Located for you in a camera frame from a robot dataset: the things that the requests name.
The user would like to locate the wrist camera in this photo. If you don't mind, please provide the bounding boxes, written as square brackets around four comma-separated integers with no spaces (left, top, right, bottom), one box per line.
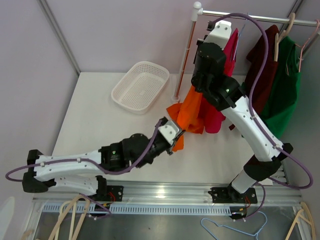
[197,20,232,50]
[158,117,183,146]

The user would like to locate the blue hanger on floor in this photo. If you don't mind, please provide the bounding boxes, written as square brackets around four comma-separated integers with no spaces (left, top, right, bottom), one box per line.
[200,211,268,240]

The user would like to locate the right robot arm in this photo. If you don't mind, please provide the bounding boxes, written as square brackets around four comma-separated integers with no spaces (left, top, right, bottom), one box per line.
[191,42,293,203]

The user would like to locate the beige wooden hanger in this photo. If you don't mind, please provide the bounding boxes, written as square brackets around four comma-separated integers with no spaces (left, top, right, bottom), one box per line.
[273,12,296,62]

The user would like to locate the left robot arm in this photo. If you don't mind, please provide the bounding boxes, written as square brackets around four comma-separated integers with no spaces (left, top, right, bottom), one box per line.
[22,117,185,201]

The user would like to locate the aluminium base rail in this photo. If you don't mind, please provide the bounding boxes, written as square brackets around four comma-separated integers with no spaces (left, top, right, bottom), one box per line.
[32,181,302,207]

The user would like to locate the black mount plate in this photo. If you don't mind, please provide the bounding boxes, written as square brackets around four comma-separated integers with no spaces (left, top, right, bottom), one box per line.
[88,185,124,202]
[207,186,258,204]

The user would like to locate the orange t shirt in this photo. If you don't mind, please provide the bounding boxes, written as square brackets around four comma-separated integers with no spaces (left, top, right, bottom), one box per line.
[166,86,207,153]

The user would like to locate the beige hanger lower right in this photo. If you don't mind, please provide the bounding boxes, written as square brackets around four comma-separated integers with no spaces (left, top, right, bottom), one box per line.
[285,201,316,240]

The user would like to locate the pink t shirt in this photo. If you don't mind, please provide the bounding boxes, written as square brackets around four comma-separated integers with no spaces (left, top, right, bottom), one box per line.
[198,28,239,134]

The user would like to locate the silver clothes rack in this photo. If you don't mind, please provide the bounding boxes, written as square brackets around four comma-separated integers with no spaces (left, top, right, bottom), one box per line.
[171,1,320,103]

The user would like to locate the maroon t shirt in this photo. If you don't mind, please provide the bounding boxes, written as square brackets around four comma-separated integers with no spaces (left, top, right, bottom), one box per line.
[243,25,279,116]

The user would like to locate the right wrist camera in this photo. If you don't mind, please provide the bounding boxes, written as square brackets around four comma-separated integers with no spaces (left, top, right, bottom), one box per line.
[197,20,232,50]

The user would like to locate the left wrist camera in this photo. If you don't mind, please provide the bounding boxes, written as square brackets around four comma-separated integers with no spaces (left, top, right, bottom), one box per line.
[158,117,183,146]

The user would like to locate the white slotted cable duct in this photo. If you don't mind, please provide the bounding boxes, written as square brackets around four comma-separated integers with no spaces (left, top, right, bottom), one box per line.
[42,203,232,216]

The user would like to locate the left black mount plate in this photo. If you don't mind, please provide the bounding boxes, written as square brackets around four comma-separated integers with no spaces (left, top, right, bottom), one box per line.
[88,185,124,202]

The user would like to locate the right black mount plate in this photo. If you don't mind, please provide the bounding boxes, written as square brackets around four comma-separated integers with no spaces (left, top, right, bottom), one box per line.
[207,186,258,204]

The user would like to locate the green t shirt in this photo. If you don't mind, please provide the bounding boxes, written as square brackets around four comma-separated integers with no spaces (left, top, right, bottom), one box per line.
[259,40,301,139]

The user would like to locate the white perforated plastic basket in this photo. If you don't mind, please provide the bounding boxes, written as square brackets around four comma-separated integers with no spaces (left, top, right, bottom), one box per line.
[111,61,170,115]

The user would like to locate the beige hangers lower left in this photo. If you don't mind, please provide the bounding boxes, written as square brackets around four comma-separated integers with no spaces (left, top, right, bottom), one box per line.
[20,194,91,240]

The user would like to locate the blue wire hanger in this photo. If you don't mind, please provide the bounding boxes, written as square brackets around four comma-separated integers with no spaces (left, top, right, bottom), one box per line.
[232,20,248,61]

